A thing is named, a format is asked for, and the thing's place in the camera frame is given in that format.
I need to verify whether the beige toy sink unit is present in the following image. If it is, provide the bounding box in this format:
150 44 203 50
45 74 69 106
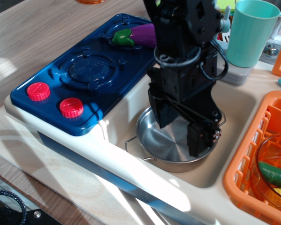
5 62 281 225

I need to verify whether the purple toy eggplant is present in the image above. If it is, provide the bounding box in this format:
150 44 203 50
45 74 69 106
111 23 157 49

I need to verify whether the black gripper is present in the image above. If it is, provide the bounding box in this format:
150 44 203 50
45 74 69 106
148 46 222 158

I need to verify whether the clear orange plastic bowl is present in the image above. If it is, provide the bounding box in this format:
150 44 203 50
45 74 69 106
250 133 281 210

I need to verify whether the black mount plate with screw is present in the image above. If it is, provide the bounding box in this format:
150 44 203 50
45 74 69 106
24 209 62 225

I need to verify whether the stainless steel pan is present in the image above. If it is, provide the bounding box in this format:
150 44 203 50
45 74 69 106
125 107 221 173

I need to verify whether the orange object at top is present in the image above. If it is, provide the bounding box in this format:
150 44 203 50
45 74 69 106
77 0 104 4

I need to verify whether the black braided cable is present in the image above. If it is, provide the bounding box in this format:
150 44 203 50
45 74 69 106
0 189 28 225

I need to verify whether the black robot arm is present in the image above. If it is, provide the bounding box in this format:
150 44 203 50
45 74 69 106
144 0 222 157

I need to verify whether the red stove knob left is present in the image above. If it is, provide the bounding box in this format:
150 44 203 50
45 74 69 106
27 82 51 101

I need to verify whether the orange dish rack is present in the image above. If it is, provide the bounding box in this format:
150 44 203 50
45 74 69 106
223 90 281 225

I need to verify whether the metal pot with lid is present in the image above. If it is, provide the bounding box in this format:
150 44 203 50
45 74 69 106
259 4 281 65

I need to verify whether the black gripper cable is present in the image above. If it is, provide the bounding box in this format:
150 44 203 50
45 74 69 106
153 38 229 82

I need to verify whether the teal plastic cup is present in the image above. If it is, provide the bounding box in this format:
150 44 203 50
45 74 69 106
226 0 281 68

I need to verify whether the green toy vegetable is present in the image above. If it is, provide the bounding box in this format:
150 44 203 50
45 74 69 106
258 162 281 188

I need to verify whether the blue toy stove top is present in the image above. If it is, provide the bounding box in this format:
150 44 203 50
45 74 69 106
10 14 155 136

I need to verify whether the red stove knob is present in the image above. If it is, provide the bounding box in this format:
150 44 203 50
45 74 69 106
27 82 51 101
59 97 84 119

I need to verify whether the grey toy faucet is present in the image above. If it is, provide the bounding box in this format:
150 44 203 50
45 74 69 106
216 5 253 85

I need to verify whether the red stove knob right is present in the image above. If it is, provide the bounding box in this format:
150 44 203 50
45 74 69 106
59 97 84 119

